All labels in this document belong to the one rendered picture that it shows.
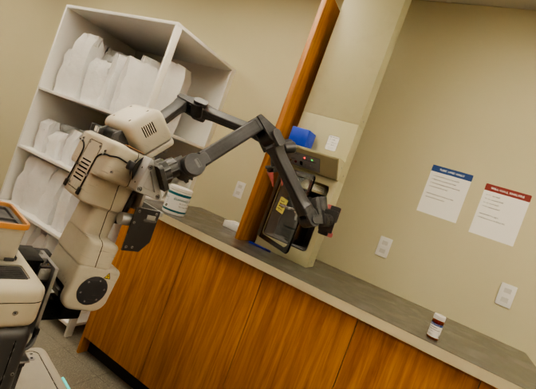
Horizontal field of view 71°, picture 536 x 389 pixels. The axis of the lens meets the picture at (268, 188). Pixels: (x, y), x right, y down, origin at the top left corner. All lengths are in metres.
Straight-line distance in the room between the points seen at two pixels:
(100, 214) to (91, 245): 0.11
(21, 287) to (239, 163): 1.79
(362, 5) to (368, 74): 0.39
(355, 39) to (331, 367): 1.58
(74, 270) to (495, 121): 2.11
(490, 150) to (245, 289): 1.49
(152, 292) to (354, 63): 1.59
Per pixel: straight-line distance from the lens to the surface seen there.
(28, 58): 4.90
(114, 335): 2.33
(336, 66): 2.12
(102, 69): 2.88
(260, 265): 1.72
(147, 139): 1.36
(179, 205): 2.07
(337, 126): 1.99
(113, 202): 1.39
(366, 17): 2.20
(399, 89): 2.46
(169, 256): 2.04
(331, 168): 1.87
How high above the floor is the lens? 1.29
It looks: 1 degrees down
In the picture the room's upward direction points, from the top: 20 degrees clockwise
